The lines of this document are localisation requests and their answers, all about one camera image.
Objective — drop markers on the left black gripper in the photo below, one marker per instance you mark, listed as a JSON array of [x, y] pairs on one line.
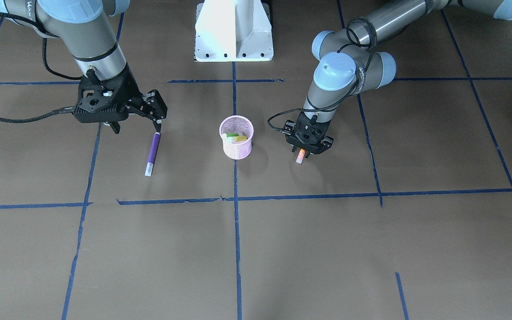
[[326, 142]]

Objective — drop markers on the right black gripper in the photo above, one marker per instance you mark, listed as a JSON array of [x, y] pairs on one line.
[[130, 94]]

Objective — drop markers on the orange highlighter pen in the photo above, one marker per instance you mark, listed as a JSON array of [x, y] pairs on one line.
[[300, 156]]

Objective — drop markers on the purple marker pen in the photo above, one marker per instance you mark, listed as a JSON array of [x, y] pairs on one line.
[[152, 154]]

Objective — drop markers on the yellow highlighter pen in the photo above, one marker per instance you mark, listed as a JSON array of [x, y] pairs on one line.
[[236, 139]]

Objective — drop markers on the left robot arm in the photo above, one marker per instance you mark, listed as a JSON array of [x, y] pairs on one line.
[[348, 64]]

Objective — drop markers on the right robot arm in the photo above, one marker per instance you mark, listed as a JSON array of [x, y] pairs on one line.
[[84, 28]]

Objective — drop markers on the pink mesh pen holder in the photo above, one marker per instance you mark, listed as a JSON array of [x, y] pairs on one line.
[[242, 126]]

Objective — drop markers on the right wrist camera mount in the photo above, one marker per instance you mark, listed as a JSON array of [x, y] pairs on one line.
[[95, 101]]

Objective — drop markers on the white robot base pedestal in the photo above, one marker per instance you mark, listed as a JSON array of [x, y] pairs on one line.
[[233, 30]]

